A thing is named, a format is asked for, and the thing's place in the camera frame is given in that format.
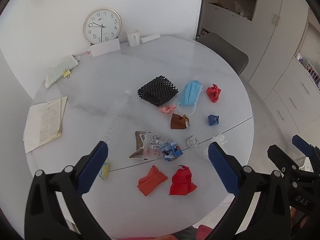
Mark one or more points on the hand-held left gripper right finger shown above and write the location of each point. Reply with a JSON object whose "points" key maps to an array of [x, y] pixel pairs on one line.
{"points": [[223, 170]]}

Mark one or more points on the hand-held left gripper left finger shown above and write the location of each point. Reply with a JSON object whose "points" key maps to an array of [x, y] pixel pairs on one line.
{"points": [[93, 170]]}

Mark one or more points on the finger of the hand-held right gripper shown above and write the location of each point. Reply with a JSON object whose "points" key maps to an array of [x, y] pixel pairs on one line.
{"points": [[277, 156], [303, 145]]}

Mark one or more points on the yellow small packet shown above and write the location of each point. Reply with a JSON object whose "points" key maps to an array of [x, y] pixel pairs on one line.
{"points": [[105, 171]]}

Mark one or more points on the clear plastic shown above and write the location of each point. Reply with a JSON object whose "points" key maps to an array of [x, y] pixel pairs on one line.
{"points": [[220, 138]]}

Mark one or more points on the red paper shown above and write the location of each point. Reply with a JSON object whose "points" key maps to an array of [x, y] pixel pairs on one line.
{"points": [[182, 181]]}

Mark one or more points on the grey paper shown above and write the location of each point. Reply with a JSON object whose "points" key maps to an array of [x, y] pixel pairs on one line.
{"points": [[192, 141]]}

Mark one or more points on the dark blue paper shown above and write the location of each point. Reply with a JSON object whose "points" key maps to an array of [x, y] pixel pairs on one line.
{"points": [[213, 120]]}

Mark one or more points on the clear plastic snack wrapper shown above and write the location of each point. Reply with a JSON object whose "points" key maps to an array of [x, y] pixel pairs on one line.
{"points": [[145, 150]]}

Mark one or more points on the light blue patterned wrapper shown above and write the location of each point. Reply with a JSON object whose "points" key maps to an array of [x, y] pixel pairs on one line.
{"points": [[171, 151]]}

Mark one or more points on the orange paper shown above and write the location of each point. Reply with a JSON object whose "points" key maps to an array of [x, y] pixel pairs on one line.
{"points": [[151, 180]]}

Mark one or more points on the brown snack wrapper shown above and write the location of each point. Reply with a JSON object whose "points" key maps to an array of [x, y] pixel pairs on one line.
{"points": [[178, 122]]}

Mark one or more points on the clear plastic bottle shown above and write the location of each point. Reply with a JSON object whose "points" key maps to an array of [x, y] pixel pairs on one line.
{"points": [[120, 107]]}

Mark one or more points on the red paper ball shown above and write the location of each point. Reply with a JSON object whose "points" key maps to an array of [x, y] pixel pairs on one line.
{"points": [[214, 92]]}

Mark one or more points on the blue face mask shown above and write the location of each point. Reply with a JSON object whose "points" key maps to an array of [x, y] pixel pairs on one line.
{"points": [[191, 93]]}

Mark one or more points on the pink paper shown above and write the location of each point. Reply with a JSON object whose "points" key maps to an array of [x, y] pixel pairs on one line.
{"points": [[167, 109]]}

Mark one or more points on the black foam net sleeve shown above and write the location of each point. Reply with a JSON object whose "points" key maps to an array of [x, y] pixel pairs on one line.
{"points": [[158, 90]]}

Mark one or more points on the beige drawer cabinet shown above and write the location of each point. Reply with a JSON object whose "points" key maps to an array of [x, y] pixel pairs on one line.
{"points": [[292, 87]]}

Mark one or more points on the red quilted garment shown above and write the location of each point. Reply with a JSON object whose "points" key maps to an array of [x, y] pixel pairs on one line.
{"points": [[202, 232]]}

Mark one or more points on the open paper notebook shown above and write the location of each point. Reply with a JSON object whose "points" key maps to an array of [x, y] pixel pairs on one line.
{"points": [[45, 122]]}

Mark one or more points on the yellow clip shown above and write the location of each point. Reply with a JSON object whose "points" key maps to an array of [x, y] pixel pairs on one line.
{"points": [[67, 74]]}

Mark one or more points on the white printed booklet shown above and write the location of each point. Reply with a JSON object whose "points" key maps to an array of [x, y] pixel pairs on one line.
{"points": [[61, 71]]}

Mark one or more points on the beige tall cabinet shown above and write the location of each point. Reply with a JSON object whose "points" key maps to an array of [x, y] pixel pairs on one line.
{"points": [[265, 42]]}

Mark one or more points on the grey chair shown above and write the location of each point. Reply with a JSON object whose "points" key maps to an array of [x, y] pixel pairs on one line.
{"points": [[225, 52]]}

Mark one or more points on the white card box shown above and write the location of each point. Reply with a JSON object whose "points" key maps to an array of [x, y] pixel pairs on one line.
{"points": [[105, 48]]}

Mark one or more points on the white cup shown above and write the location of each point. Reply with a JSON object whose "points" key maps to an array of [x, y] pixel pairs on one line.
{"points": [[132, 38]]}

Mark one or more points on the row of shoes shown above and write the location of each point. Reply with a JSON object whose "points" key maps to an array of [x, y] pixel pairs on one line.
{"points": [[204, 32]]}

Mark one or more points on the white paper roll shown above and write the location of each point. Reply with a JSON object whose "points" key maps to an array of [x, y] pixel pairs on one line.
{"points": [[150, 38]]}

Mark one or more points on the clear plastic bag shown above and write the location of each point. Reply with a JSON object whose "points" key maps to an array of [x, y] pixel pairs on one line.
{"points": [[241, 9]]}

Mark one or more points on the round white wall clock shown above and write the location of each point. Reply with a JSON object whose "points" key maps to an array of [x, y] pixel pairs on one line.
{"points": [[102, 26]]}

